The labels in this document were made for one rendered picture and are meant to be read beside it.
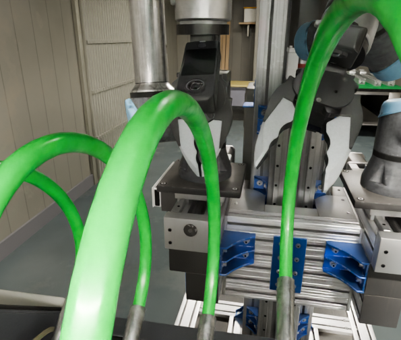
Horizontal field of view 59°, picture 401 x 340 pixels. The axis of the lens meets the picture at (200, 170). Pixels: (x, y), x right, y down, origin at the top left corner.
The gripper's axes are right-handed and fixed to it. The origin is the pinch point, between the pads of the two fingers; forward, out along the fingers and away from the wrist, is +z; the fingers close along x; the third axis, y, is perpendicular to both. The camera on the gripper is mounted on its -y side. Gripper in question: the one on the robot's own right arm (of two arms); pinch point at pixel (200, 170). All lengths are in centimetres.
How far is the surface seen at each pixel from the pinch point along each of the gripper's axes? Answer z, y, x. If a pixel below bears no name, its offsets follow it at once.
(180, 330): 26.9, -4.2, 2.5
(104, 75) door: 18, 298, 150
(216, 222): 0.6, -14.3, -4.3
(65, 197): -2.6, -17.5, 11.3
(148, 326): 26.9, -4.4, 8.0
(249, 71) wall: 51, 751, 23
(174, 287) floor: 122, 120, 36
